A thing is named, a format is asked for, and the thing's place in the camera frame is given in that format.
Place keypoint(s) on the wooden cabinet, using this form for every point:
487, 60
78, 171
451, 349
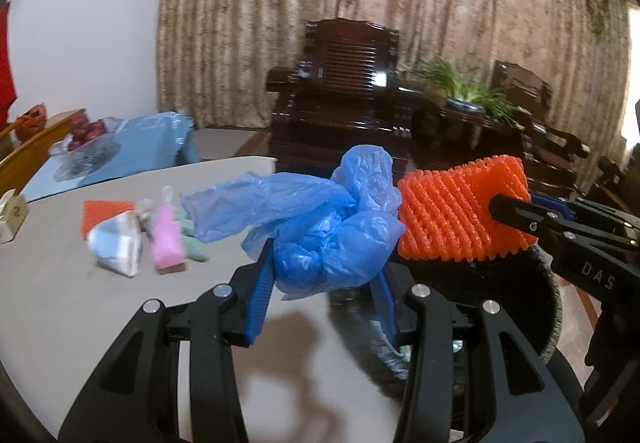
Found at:
30, 158

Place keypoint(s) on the beige tissue box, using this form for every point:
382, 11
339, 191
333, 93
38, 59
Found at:
10, 218

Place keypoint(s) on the dark wooden side table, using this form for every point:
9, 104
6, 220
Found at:
470, 128

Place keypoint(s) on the pink package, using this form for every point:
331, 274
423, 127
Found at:
167, 243

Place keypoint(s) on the red apple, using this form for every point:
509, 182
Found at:
75, 143
96, 130
77, 124

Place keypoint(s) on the dark wooden armchair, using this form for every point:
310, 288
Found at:
525, 88
345, 88

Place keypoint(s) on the blue tablecloth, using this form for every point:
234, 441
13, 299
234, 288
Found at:
150, 138

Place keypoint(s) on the white blue plastic packet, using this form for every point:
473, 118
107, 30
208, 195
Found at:
117, 245

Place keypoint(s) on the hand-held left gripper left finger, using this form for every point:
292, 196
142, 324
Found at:
257, 295

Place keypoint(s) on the orange foam net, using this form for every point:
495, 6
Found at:
450, 213

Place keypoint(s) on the red cloth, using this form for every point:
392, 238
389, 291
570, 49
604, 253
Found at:
5, 58

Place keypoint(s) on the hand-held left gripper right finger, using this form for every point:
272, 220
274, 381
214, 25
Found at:
386, 308

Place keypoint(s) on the orange triangular packet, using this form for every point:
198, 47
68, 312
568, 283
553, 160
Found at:
100, 213

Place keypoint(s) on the bag of red fruit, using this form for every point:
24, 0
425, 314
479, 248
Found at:
85, 155

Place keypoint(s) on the blue plastic bag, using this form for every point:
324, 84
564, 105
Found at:
320, 243

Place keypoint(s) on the potted green plant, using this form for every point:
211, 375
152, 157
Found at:
450, 78

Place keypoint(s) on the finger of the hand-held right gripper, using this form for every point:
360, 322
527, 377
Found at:
515, 215
600, 218

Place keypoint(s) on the black bag lined bin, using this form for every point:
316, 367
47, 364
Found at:
520, 303

